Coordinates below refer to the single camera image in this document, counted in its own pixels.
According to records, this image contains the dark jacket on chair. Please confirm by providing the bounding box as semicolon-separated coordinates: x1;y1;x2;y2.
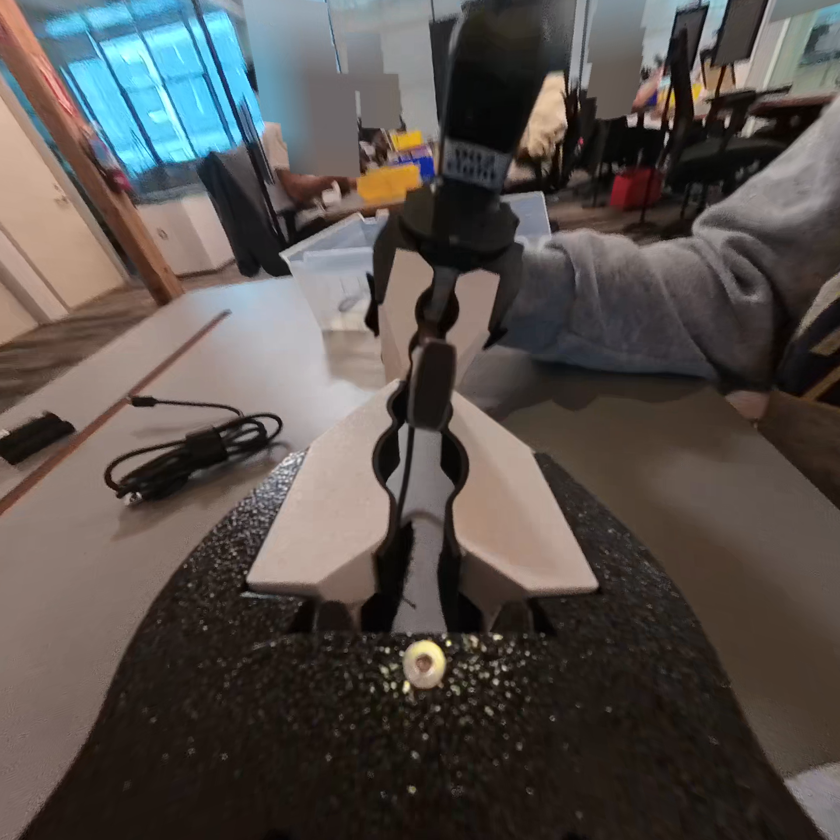
197;147;291;280

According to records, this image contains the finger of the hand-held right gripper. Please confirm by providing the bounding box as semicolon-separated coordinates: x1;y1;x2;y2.
381;252;441;383
435;273;500;392

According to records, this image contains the wooden post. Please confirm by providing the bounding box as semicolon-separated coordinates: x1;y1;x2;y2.
0;0;186;307

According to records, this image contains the black office chair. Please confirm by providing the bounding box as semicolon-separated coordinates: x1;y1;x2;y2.
668;91;790;219

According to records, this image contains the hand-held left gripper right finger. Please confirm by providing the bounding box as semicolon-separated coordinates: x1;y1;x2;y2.
448;390;600;632

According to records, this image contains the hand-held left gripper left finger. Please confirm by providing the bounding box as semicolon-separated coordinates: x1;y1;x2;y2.
246;379;409;631

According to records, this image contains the person's right forearm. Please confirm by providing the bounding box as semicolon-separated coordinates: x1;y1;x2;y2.
505;98;840;396

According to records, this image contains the clear plastic bin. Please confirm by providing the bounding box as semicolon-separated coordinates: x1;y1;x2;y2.
279;190;552;337

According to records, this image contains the black cable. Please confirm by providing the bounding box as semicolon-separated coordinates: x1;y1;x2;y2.
104;395;284;508

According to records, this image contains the white door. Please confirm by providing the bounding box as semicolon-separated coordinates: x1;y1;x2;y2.
0;85;130;343

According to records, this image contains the grey usb hub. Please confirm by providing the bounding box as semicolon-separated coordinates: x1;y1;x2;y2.
408;340;459;433

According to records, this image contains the small red bin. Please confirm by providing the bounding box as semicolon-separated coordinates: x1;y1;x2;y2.
609;167;664;211

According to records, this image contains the yellow bin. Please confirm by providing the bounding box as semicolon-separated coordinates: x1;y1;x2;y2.
356;164;422;206

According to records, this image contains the small black box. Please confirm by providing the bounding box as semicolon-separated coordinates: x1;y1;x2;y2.
0;411;77;467

